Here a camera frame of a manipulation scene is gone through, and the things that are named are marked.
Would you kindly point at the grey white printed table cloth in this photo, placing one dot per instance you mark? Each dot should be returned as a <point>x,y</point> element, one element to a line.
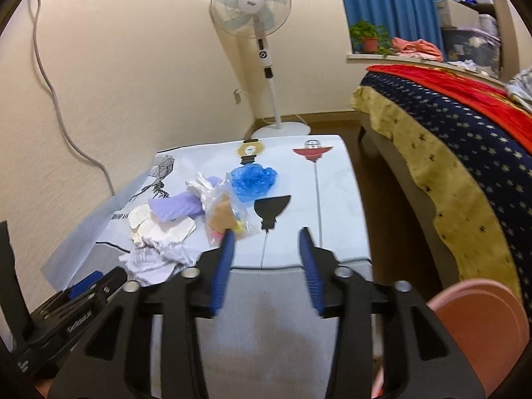
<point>291,174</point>

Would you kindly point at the blue curtain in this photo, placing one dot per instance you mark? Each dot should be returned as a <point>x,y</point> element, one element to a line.
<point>395,0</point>

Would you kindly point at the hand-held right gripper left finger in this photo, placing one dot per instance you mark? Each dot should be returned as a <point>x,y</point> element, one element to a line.
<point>222,274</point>

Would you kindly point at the bed with starry blanket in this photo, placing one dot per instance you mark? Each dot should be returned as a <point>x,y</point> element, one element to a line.
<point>478,166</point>

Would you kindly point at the white paper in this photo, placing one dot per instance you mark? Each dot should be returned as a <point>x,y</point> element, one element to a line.
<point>153,262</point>

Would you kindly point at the pink trash bin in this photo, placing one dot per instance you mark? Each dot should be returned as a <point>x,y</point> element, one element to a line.
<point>478,328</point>

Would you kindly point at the clear plastic bag brown contents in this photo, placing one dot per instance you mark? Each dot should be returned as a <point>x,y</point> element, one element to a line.
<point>222,216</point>

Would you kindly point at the purple foam sheet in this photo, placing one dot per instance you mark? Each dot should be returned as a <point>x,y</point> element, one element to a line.
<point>174,205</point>

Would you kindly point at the red blanket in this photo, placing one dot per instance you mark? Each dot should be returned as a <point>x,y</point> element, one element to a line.
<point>457,91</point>

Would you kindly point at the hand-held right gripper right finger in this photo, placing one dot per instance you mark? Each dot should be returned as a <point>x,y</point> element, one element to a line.
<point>311,274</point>

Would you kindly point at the striped grey duvet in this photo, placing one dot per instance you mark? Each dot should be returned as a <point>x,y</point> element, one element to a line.
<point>521,87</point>

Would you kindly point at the pink folded cloth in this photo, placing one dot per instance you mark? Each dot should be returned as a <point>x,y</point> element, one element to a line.
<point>415,48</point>

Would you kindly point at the clear plastic storage box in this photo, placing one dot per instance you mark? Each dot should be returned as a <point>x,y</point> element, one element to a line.
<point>469,52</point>

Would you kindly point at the clear blue plastic bag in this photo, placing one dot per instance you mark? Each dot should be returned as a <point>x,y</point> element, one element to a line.
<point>199,189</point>

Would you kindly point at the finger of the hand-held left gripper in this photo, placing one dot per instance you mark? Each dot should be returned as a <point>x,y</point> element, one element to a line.
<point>85,284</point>
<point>110,284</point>

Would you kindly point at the white standing fan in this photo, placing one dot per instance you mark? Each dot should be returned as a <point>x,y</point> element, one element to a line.
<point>249,6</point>

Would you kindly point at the potted green plant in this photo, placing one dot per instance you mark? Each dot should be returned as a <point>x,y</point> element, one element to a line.
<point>368,37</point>

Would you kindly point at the beige cardboard box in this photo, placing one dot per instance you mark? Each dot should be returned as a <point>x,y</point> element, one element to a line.
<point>455,14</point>

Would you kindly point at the white wall outlet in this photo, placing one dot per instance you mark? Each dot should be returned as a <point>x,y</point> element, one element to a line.
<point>238,96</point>

